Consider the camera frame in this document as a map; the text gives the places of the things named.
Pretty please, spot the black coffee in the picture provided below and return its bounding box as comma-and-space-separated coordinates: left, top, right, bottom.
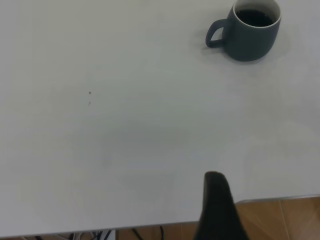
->
235, 9, 275, 28

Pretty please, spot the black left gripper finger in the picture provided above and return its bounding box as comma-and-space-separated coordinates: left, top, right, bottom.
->
193, 171, 250, 240

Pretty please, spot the black looped cable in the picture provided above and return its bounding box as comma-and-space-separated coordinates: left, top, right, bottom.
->
130, 225, 165, 240

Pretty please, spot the dark grey ceramic cup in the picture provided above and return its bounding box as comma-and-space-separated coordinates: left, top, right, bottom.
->
205, 0, 282, 62

